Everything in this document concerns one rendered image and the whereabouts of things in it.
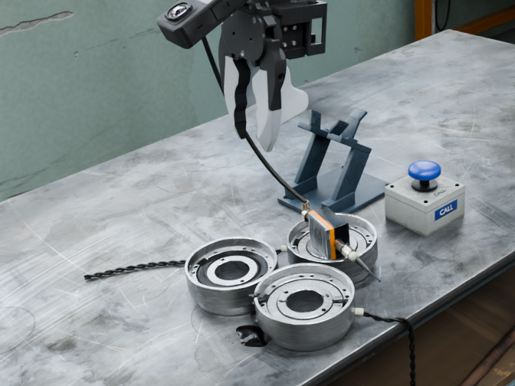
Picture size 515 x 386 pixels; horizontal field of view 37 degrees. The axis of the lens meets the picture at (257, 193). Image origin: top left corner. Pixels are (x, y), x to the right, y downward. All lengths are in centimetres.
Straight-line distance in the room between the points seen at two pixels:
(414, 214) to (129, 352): 38
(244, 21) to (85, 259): 39
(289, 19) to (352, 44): 235
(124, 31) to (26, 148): 48
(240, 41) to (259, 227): 30
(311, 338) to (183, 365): 13
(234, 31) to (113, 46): 172
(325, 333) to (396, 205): 25
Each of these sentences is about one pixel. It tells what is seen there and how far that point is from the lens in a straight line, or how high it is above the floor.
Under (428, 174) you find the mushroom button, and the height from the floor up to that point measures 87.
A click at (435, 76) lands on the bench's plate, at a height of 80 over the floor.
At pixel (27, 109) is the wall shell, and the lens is 244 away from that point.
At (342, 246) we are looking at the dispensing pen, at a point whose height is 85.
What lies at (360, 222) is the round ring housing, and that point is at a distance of 93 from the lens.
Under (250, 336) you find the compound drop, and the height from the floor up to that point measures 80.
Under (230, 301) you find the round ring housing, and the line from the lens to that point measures 84.
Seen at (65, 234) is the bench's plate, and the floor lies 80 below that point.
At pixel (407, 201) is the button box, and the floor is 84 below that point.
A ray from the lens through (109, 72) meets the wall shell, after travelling 252.
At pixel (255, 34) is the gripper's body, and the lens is 77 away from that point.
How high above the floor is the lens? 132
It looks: 29 degrees down
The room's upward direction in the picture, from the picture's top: 7 degrees counter-clockwise
